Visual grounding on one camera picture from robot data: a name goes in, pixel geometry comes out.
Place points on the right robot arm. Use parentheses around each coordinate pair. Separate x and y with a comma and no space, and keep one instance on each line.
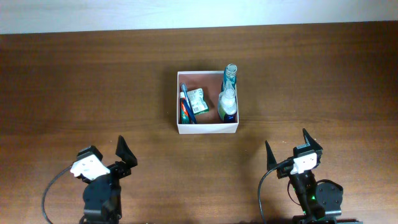
(320,200)

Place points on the white cardboard box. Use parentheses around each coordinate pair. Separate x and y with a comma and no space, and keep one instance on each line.
(208,123)

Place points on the Colgate toothpaste tube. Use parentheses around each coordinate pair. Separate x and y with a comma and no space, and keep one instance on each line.
(184,116)

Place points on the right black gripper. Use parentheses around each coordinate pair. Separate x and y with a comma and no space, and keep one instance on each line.
(284,167)

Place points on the clear spray bottle dark liquid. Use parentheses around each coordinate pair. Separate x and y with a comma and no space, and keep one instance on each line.
(227,105)

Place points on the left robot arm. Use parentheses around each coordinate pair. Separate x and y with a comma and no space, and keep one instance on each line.
(102,195)

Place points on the blue toothbrush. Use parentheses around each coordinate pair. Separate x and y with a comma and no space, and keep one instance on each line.
(184,90)

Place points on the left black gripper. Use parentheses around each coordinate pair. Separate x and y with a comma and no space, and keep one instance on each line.
(127,156)

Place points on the green white soap packet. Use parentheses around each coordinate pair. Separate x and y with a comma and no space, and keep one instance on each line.
(197,101)

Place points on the blue Listerine mouthwash bottle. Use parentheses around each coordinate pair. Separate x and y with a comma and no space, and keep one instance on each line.
(229,74)

